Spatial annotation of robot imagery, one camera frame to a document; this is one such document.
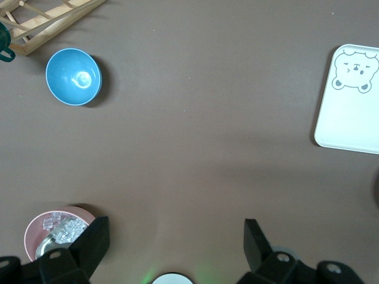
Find wooden dish rack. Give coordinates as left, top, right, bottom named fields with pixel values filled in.
left=0, top=0, right=107, bottom=57

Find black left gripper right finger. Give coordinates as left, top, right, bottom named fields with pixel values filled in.
left=236, top=218, right=297, bottom=284

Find dark green cup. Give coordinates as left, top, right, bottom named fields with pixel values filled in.
left=0, top=22, right=16, bottom=63

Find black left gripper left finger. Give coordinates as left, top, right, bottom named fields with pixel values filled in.
left=38, top=215, right=111, bottom=284

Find blue bowl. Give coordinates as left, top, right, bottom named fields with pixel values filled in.
left=45, top=48, right=104, bottom=107

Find clear ice cubes pile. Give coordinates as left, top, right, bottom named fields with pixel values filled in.
left=42, top=210, right=88, bottom=245

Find pink bowl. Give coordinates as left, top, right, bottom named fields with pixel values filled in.
left=23, top=206, right=97, bottom=263

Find metal scoop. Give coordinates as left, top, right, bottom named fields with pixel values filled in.
left=34, top=215, right=89, bottom=261

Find cream tray with bear print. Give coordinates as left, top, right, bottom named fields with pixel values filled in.
left=313, top=43, right=379, bottom=154

